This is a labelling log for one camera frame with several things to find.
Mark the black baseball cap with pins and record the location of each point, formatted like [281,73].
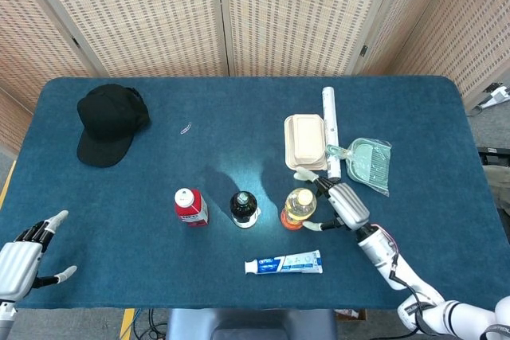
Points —
[107,121]

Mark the white rolled tube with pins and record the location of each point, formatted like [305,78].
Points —
[330,117]

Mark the yellow drink bottle yellow cap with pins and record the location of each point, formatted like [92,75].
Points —
[296,208]

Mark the white device on floor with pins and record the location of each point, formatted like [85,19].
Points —
[498,97]

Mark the green dustpan in plastic bag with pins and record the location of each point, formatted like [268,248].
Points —
[368,165]

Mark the small white paper clip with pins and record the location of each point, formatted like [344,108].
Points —
[185,128]

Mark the small cardboard box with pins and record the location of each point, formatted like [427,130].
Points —
[350,314]

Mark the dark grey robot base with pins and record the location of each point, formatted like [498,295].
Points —
[247,326]

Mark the beige lidded lunch box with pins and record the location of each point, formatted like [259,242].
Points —
[306,141]

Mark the dark glass bottle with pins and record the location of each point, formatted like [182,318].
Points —
[244,208]

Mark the blue white toothpaste tube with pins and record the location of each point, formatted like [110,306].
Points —
[287,262]

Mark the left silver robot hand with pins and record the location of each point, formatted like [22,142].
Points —
[18,264]

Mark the blue table cloth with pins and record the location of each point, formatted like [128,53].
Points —
[239,117]

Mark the woven folding screen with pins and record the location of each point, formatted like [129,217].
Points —
[159,17]

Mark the black bar with label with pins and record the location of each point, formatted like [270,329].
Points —
[494,155]

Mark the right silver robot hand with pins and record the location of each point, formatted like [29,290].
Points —
[348,204]

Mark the red bottle white cap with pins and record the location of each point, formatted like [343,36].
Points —
[193,210]

